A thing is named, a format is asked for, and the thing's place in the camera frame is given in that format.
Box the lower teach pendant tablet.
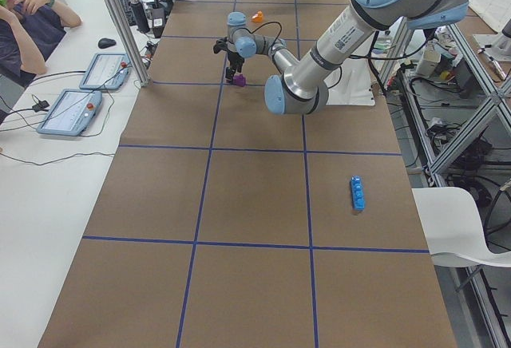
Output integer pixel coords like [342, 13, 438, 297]
[37, 89, 102, 136]

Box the upper teach pendant tablet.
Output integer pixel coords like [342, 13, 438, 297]
[79, 53, 131, 90]

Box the black computer mouse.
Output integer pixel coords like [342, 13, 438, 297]
[97, 38, 117, 49]

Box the seated person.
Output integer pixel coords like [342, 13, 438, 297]
[1, 0, 81, 87]

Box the purple trapezoid block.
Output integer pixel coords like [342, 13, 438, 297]
[232, 74, 247, 87]

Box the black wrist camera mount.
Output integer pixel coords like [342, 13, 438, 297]
[212, 37, 229, 54]

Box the black water bottle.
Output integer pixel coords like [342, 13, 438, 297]
[129, 0, 150, 34]

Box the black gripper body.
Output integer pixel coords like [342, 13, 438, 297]
[227, 50, 244, 70]

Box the orange trapezoid block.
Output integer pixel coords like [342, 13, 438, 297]
[251, 10, 264, 23]

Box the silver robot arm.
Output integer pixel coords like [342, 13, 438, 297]
[213, 0, 469, 115]

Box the white plastic chair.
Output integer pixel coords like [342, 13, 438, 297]
[412, 187, 510, 268]

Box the black braided cable left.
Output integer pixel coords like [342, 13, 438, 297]
[255, 21, 283, 45]

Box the teach pendant tablet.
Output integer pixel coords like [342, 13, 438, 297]
[37, 89, 102, 136]
[79, 53, 131, 90]

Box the aluminium frame post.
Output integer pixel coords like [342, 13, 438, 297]
[104, 0, 150, 87]

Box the long blue brick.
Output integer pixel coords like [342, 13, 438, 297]
[350, 176, 366, 212]

